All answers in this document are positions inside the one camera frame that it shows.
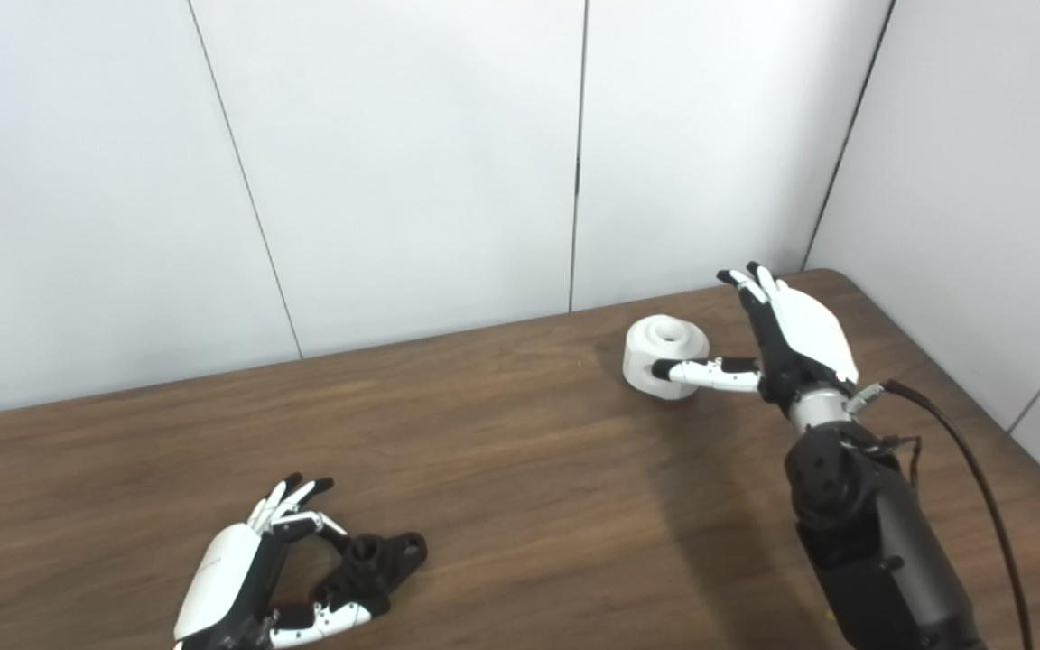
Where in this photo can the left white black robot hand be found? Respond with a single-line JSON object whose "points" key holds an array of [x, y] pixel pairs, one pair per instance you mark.
{"points": [[222, 578]]}

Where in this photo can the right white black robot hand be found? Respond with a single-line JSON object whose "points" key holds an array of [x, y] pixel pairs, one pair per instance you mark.
{"points": [[800, 343]]}

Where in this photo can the round white plastic piece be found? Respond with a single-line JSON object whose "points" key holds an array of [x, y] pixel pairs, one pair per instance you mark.
{"points": [[655, 348]]}

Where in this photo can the black plastic holder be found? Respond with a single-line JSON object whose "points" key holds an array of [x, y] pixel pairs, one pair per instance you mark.
{"points": [[380, 564]]}

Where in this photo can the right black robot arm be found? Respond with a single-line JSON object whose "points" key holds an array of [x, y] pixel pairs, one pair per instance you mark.
{"points": [[872, 542]]}

